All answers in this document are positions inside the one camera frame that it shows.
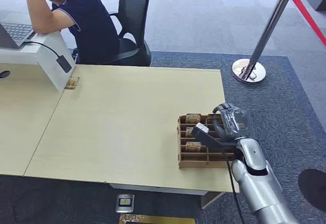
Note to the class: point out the grey laptop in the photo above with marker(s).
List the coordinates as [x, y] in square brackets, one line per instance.
[13, 35]

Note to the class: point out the brown printed card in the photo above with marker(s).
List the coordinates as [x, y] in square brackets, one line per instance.
[189, 132]
[192, 118]
[72, 83]
[192, 146]

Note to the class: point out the chrome stanchion post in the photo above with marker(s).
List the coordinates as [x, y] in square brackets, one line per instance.
[262, 37]

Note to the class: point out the silver floor socket box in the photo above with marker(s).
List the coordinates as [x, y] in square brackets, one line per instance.
[124, 203]

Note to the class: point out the wooden slotted card rack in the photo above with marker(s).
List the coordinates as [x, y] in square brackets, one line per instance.
[201, 148]

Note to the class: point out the person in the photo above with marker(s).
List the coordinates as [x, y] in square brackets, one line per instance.
[76, 16]

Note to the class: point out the black desk grommet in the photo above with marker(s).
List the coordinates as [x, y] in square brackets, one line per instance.
[4, 74]

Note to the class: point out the black mesh office chair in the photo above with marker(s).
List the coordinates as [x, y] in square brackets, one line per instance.
[133, 23]

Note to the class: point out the black round floor disc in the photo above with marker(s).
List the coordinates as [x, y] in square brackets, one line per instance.
[312, 188]

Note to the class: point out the gold floor plate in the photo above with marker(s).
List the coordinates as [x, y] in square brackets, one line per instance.
[156, 219]

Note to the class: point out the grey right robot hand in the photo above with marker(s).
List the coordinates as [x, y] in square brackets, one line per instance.
[232, 121]

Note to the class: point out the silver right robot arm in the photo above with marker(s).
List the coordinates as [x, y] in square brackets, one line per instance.
[257, 178]

